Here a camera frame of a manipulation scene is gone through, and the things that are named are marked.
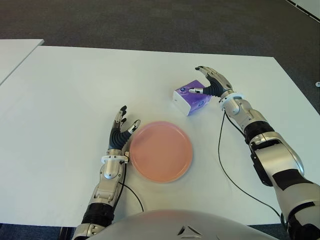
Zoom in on white neighbouring table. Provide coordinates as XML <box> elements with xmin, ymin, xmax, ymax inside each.
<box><xmin>0</xmin><ymin>38</ymin><xmax>45</xmax><ymax>86</ymax></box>

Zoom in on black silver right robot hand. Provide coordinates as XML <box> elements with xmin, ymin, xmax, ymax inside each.
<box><xmin>188</xmin><ymin>65</ymin><xmax>235</xmax><ymax>99</ymax></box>

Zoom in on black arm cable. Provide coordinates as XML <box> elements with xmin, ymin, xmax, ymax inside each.
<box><xmin>117</xmin><ymin>159</ymin><xmax>145</xmax><ymax>213</ymax></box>
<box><xmin>217</xmin><ymin>111</ymin><xmax>282</xmax><ymax>218</ymax></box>

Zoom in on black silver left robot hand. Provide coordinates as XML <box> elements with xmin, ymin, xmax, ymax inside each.
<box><xmin>107</xmin><ymin>105</ymin><xmax>141</xmax><ymax>152</ymax></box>

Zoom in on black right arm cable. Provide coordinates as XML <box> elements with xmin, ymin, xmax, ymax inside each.
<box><xmin>217</xmin><ymin>111</ymin><xmax>282</xmax><ymax>218</ymax></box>

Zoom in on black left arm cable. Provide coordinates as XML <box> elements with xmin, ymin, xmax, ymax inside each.
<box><xmin>117</xmin><ymin>159</ymin><xmax>145</xmax><ymax>213</ymax></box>

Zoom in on purple white tissue pack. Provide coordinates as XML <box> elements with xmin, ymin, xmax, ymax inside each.
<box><xmin>172</xmin><ymin>79</ymin><xmax>212</xmax><ymax>117</ymax></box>

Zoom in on round pink plate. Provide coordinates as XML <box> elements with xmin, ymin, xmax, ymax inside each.
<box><xmin>129</xmin><ymin>120</ymin><xmax>194</xmax><ymax>184</ymax></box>

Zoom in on grey robot torso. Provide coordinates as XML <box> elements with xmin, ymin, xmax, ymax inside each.
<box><xmin>87</xmin><ymin>209</ymin><xmax>276</xmax><ymax>240</ymax></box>

